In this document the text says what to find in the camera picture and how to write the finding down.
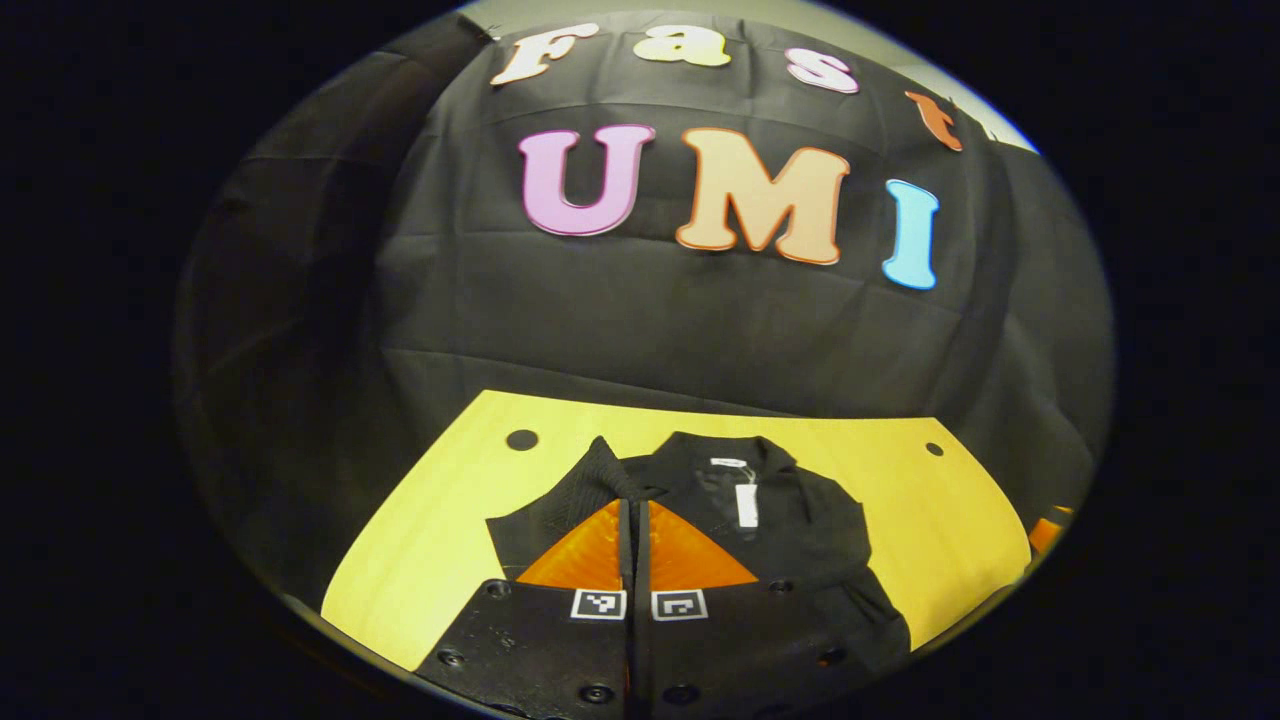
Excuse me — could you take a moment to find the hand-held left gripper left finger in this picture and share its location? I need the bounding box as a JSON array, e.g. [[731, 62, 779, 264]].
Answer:
[[415, 495, 634, 720]]

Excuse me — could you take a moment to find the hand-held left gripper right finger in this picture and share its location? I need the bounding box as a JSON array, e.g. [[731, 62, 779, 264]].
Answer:
[[633, 497, 881, 720]]

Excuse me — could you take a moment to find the black buttoned garment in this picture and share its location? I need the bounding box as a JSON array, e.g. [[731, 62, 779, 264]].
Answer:
[[485, 431, 912, 681]]

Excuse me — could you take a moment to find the black backdrop cloth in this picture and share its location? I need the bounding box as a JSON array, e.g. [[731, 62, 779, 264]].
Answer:
[[172, 8, 1117, 613]]

